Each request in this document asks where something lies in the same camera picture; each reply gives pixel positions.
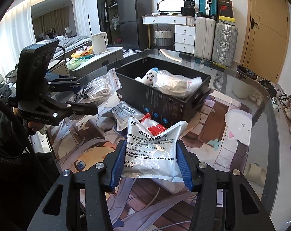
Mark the grey low cabinet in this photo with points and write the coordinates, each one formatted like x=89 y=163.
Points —
x=97 y=61

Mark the silver aluminium suitcase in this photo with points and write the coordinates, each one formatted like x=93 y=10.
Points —
x=224 y=46

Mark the teal suitcase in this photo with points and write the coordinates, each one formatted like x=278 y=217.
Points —
x=208 y=8

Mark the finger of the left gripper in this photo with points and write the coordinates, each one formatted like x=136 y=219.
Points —
x=73 y=108
x=89 y=89

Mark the person's left hand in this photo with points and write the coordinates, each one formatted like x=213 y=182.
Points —
x=34 y=126

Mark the white trash bin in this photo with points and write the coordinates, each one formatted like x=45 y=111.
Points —
x=241 y=89

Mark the white drawer desk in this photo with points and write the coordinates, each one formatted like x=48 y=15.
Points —
x=183 y=28

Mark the adidas striped sock bag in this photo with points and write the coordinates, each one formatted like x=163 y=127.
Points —
x=108 y=84

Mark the stacked shoe boxes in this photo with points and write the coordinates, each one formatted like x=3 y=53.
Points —
x=225 y=12

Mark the striped laundry basket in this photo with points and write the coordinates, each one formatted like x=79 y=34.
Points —
x=163 y=38

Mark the white printed plastic pouch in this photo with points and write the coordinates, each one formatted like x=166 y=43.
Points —
x=149 y=156

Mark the white electric kettle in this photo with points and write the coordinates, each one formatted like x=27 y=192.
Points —
x=99 y=42

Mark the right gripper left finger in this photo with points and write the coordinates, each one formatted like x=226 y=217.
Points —
x=60 y=209

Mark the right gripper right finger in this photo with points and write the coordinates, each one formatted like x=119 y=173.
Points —
x=242 y=209

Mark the black refrigerator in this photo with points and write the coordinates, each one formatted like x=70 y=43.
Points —
x=134 y=34

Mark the black bag on desk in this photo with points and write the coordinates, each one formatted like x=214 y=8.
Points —
x=189 y=8

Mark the white suitcase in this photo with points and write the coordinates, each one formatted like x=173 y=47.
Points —
x=204 y=37

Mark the oval desk mirror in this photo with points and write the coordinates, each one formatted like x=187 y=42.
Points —
x=170 y=6

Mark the black glass wardrobe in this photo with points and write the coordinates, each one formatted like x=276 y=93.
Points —
x=109 y=21

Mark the red white balloon glue bag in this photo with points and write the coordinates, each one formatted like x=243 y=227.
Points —
x=153 y=127

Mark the wooden door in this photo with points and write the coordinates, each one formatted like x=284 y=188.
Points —
x=266 y=39

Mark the black cardboard box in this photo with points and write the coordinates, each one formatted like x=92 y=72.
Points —
x=164 y=108

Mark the bagged white cloth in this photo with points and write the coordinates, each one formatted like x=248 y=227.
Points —
x=176 y=85

